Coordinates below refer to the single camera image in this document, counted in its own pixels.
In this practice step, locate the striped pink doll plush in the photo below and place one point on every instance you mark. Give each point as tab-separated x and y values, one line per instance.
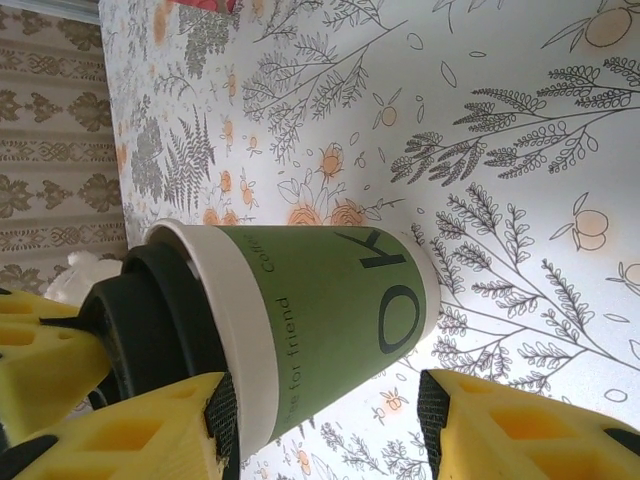
205	5

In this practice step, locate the white teddy bear plush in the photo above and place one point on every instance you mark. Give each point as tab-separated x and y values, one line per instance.
80	270

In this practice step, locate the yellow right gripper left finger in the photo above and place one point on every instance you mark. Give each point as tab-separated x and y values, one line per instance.
125	440

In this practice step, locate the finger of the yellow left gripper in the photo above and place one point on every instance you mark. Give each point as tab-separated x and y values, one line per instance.
25	306
45	370

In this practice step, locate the green paper coffee cup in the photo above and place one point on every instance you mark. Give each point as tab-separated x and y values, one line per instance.
325	310

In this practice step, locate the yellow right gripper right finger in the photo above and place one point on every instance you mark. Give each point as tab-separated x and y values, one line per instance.
525	440

